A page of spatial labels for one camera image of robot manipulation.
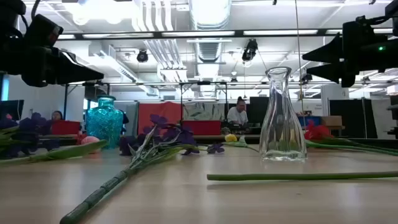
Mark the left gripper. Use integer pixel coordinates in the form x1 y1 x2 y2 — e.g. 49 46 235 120
0 46 105 88

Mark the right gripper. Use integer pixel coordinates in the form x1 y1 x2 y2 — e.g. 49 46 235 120
302 21 398 88

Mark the pink artificial tulip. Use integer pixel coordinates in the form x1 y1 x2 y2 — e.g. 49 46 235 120
0 135 108 166
206 170 398 182

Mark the purple artificial flower bunch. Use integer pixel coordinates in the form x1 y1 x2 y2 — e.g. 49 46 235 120
0 111 63 160
58 113 226 224

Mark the clear glass vase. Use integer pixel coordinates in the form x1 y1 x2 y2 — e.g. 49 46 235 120
259 66 308 162

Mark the teal textured glass vase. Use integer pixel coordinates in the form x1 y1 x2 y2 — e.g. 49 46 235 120
85 95 124 149

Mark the red storage bin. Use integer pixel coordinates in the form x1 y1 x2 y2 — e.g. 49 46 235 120
182 120 222 136
50 119 81 136

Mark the cardboard box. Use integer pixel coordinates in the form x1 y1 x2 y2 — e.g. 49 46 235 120
320 115 343 127

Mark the black partition panel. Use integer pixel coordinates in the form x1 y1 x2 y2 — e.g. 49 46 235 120
328 98 379 139

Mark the blue storage bin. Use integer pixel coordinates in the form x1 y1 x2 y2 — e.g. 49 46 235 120
297 115 322 127

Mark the black monitor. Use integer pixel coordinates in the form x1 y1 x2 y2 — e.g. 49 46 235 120
248 96 270 124
0 99 25 121

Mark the black equipment stand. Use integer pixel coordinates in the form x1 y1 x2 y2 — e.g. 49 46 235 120
386 95 398 139

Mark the orange partition panel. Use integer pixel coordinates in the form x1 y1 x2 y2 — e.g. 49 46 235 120
137 101 183 135

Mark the leaf print partition panel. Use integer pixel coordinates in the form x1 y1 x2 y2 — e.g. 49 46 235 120
182 102 225 121

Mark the thin hanging cord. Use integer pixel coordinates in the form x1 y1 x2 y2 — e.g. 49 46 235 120
294 0 307 138

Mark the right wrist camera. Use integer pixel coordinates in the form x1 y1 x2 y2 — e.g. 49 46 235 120
354 14 389 43

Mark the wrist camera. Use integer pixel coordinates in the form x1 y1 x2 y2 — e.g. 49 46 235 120
354 14 389 43
24 14 65 48

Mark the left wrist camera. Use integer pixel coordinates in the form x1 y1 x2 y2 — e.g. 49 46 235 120
24 14 65 48

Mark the black overhead frame bar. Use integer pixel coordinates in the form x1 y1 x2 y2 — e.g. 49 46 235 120
57 27 394 40

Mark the silver air duct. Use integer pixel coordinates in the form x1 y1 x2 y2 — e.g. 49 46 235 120
189 0 233 63

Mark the black aluminium table frame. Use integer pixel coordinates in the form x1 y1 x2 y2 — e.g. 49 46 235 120
0 134 398 150

